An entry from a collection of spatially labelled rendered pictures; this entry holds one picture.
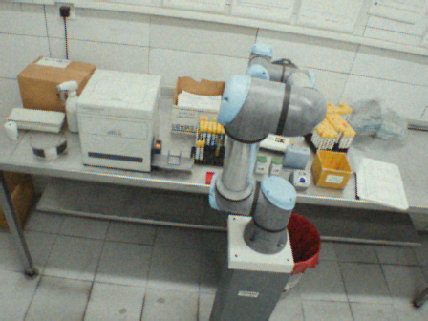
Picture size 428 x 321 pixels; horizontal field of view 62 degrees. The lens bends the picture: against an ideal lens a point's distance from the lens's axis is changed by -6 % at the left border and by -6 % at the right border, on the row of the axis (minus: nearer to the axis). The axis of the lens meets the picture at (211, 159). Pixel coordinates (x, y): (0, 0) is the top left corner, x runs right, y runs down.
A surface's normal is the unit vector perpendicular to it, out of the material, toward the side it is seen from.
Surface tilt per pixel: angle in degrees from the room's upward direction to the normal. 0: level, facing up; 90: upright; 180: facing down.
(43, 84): 87
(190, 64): 90
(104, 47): 90
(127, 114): 89
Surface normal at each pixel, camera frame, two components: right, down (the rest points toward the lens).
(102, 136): -0.02, 0.63
